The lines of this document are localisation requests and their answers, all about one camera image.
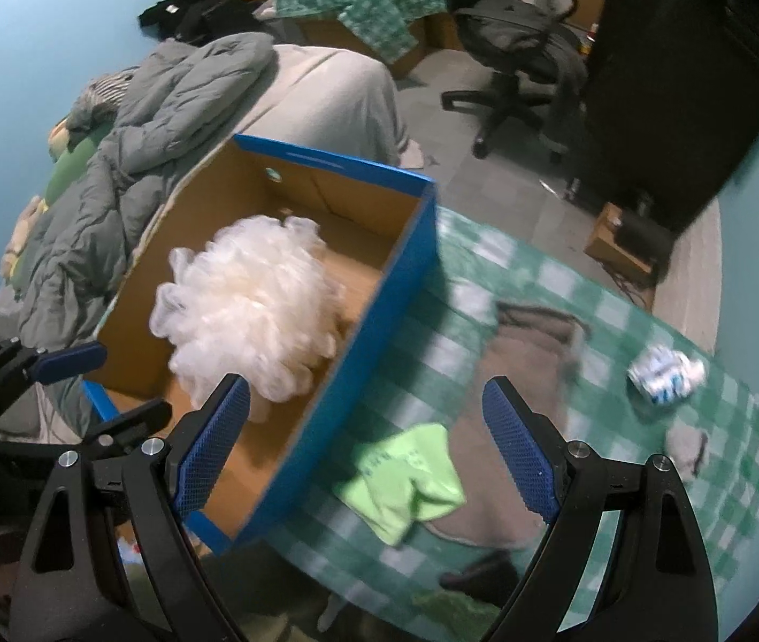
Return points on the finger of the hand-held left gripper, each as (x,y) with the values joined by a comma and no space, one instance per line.
(65,361)
(132,420)

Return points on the grey quilted blanket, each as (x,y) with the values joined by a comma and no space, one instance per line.
(152,120)

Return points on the green checkered tablecloth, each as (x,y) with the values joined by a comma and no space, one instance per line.
(593,294)

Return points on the black device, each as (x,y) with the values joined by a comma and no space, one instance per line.
(646,231)

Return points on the black office chair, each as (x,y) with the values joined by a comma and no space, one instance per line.
(513,100)

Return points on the black cabinet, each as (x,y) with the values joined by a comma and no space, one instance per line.
(673,80)

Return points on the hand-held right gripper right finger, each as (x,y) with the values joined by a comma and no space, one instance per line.
(519,455)

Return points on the lime green cloth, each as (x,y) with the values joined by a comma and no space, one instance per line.
(406,475)

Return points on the grey sock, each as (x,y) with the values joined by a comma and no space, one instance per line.
(683,448)

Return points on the green pillow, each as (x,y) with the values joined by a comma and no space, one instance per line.
(71,167)

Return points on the bed with beige sheet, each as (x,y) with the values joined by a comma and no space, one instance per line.
(332,93)

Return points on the large brown cardboard box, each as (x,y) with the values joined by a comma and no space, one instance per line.
(322,30)

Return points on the dark cloth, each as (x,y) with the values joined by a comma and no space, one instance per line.
(479,575)

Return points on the black bag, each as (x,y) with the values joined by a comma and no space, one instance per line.
(199,7)

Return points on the small brown cardboard box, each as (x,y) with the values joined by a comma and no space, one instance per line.
(603,241)

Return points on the grey-brown towel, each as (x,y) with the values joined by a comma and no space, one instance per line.
(526,348)

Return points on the white and blue plastic bag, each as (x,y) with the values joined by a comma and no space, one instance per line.
(663,374)

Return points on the blue cardboard box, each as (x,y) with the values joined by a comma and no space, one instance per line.
(392,307)

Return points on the white mesh bath loofah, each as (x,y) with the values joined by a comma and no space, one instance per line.
(252,307)

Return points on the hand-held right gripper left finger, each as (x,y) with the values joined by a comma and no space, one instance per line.
(212,445)

